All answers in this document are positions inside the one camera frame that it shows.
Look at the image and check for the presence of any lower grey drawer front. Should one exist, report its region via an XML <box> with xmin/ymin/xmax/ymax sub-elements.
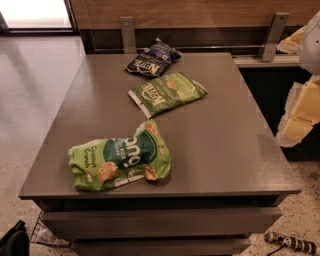
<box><xmin>72</xmin><ymin>239</ymin><xmax>250</xmax><ymax>256</ymax></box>

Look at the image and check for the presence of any blue Kettle chip bag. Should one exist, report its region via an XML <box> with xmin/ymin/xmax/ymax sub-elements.
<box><xmin>126</xmin><ymin>38</ymin><xmax>182</xmax><ymax>77</ymax></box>

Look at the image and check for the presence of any right metal bracket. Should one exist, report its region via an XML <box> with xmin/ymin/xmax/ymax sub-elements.
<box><xmin>258</xmin><ymin>12</ymin><xmax>289</xmax><ymax>62</ymax></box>

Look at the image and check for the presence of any wooden counter panel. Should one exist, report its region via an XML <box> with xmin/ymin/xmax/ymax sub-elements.
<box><xmin>70</xmin><ymin>0</ymin><xmax>320</xmax><ymax>30</ymax></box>

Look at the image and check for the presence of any power strip on floor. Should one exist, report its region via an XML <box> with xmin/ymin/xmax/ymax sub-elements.
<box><xmin>264</xmin><ymin>231</ymin><xmax>320</xmax><ymax>256</ymax></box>

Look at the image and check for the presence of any metal bracket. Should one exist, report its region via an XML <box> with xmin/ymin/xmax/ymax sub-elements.
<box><xmin>258</xmin><ymin>12</ymin><xmax>289</xmax><ymax>62</ymax></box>
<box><xmin>120</xmin><ymin>16</ymin><xmax>137</xmax><ymax>54</ymax></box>

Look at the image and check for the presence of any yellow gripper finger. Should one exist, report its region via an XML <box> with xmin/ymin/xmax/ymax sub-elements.
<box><xmin>276</xmin><ymin>75</ymin><xmax>320</xmax><ymax>147</ymax></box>
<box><xmin>277</xmin><ymin>26</ymin><xmax>306</xmax><ymax>54</ymax></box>

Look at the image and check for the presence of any left metal bracket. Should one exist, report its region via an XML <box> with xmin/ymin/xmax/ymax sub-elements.
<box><xmin>120</xmin><ymin>16</ymin><xmax>137</xmax><ymax>54</ymax></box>

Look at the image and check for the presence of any wire basket on floor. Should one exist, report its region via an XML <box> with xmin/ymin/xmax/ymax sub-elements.
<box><xmin>29</xmin><ymin>212</ymin><xmax>71</xmax><ymax>248</ymax></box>

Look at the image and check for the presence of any black bag on floor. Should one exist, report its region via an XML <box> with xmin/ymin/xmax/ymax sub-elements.
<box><xmin>0</xmin><ymin>220</ymin><xmax>30</xmax><ymax>256</ymax></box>

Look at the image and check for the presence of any upper grey drawer front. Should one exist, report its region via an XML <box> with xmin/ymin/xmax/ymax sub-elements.
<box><xmin>42</xmin><ymin>207</ymin><xmax>281</xmax><ymax>240</ymax></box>

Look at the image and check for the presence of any green rice chip bag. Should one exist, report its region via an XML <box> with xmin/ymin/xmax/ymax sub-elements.
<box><xmin>68</xmin><ymin>119</ymin><xmax>171</xmax><ymax>191</ymax></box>

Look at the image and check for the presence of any grey drawer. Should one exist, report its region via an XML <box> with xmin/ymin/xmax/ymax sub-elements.
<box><xmin>72</xmin><ymin>239</ymin><xmax>250</xmax><ymax>256</ymax></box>
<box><xmin>42</xmin><ymin>207</ymin><xmax>281</xmax><ymax>240</ymax></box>

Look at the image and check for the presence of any green Kettle chip bag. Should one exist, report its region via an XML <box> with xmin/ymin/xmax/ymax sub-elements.
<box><xmin>128</xmin><ymin>72</ymin><xmax>207</xmax><ymax>119</ymax></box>

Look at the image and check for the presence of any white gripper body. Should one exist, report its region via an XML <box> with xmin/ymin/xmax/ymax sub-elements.
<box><xmin>299</xmin><ymin>11</ymin><xmax>320</xmax><ymax>75</ymax></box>

